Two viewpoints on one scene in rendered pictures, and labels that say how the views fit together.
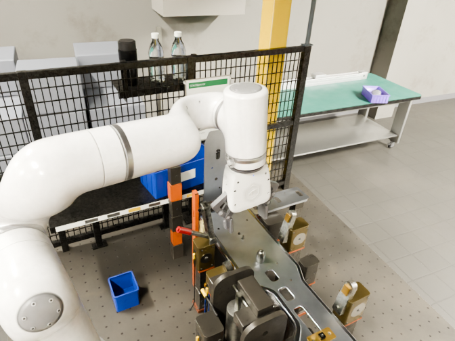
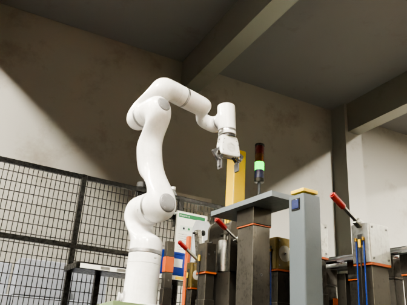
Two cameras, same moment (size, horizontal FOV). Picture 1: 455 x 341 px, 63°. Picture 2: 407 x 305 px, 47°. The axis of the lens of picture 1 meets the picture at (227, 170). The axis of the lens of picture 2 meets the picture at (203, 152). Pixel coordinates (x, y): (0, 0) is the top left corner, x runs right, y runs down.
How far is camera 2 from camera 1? 1.84 m
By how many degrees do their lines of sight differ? 54
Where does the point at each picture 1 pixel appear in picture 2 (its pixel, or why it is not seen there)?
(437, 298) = not seen: outside the picture
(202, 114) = (208, 119)
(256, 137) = (231, 118)
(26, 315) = (161, 100)
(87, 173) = (178, 86)
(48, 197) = (167, 86)
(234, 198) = (223, 145)
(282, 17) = (240, 192)
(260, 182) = (234, 143)
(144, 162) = (194, 95)
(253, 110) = (229, 107)
